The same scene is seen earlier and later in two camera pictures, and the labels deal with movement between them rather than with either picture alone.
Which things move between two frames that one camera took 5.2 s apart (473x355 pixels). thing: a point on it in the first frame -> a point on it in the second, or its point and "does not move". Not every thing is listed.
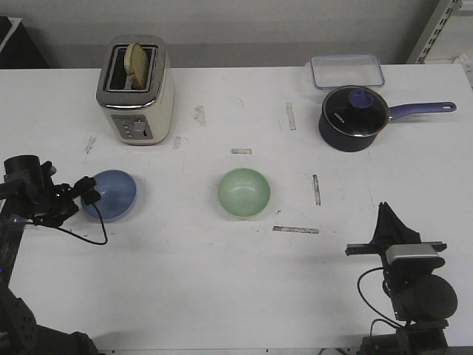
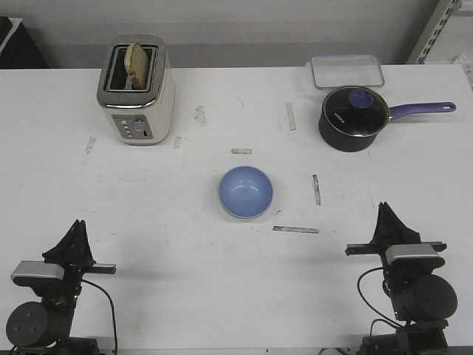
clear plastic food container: (335, 70) does not move
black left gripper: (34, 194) -> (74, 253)
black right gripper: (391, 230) does not move
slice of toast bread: (137, 64) does not move
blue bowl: (117, 189) -> (245, 191)
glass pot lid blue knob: (355, 111) does not move
